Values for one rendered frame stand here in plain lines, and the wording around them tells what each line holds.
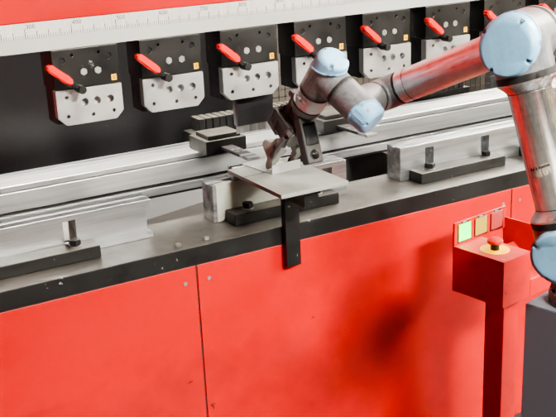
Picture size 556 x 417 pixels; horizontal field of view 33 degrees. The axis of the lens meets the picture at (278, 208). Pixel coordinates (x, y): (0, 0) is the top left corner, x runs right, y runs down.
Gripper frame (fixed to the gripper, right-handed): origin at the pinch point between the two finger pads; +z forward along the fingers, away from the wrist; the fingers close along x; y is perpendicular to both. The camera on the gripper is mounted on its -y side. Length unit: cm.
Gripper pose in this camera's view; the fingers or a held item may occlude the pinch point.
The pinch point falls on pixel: (280, 165)
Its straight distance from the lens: 230.1
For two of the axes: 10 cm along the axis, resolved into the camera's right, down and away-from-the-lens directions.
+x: -8.0, 2.2, -5.6
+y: -4.9, -7.8, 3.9
